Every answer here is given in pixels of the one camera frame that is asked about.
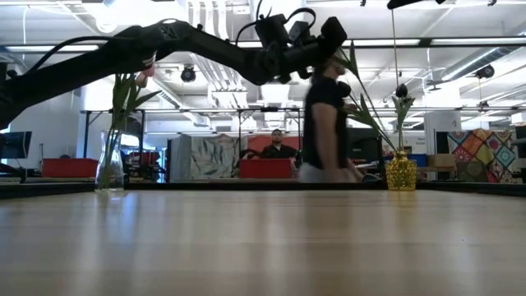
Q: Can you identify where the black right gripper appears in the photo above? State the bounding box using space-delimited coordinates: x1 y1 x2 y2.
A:
386 0 447 10

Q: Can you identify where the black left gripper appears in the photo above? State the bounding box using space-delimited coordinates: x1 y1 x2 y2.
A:
270 16 348 83

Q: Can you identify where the black artificial tulip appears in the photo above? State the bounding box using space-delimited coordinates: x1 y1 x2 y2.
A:
391 83 418 154

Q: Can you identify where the pale pink artificial tulip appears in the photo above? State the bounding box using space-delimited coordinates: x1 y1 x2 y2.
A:
114 72 150 182

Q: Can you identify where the yellow glass vase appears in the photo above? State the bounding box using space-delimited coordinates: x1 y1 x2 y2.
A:
385 150 418 192

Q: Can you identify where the clear glass vase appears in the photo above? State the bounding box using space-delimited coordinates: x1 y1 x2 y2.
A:
95 129 126 193

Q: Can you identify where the person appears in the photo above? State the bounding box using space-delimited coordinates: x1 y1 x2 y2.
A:
298 51 365 184
242 128 303 160

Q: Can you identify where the black computer monitor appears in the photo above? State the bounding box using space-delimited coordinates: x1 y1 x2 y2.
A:
0 131 33 160
346 127 384 178

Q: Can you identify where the orange partition panel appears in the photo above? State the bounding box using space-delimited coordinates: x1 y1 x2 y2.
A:
247 135 304 160

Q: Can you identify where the red plastic bin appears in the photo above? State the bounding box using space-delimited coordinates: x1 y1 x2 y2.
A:
239 158 293 179
42 158 99 178

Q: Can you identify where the brown cardboard box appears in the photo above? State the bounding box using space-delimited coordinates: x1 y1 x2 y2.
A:
427 154 457 169

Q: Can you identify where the colourful patchwork quilt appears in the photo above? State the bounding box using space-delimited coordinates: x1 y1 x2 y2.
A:
446 128 519 184

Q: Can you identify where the grey leaf-pattern partition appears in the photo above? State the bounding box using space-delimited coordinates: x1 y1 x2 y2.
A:
170 133 247 180

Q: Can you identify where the thin hanging cable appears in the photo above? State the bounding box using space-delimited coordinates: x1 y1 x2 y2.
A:
390 10 400 88

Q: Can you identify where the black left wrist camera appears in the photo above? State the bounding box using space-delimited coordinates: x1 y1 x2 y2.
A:
253 13 289 49

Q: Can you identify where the silver ventilation duct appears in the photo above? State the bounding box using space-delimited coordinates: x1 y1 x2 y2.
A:
427 44 526 90

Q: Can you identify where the black aluminium table frame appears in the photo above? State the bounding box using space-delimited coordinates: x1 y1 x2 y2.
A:
0 176 526 197

